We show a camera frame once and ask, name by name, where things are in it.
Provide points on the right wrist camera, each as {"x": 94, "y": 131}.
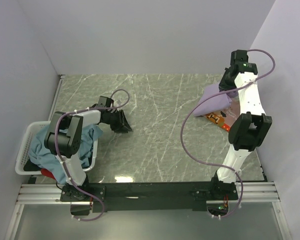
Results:
{"x": 240, "y": 58}

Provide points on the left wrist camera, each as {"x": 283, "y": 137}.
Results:
{"x": 105, "y": 102}

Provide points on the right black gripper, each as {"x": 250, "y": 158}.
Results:
{"x": 225, "y": 84}

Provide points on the white laundry basket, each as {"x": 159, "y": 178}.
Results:
{"x": 22, "y": 150}

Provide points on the purple t shirt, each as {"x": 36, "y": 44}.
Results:
{"x": 213, "y": 104}

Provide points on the red garment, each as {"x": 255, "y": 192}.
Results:
{"x": 47, "y": 173}

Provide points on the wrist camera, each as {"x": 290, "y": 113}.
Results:
{"x": 105, "y": 102}
{"x": 240, "y": 58}

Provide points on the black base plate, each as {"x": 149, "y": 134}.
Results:
{"x": 135, "y": 196}

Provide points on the aluminium rail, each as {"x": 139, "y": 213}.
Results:
{"x": 49, "y": 194}

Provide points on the folded pink t shirt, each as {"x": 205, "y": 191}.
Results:
{"x": 225, "y": 118}

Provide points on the black garment in basket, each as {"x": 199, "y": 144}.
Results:
{"x": 31, "y": 167}

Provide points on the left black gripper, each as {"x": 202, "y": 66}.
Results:
{"x": 120, "y": 120}

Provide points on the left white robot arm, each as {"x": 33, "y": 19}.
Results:
{"x": 63, "y": 137}

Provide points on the light blue t shirt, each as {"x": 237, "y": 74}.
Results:
{"x": 43, "y": 158}

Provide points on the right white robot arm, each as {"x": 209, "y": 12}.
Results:
{"x": 250, "y": 128}

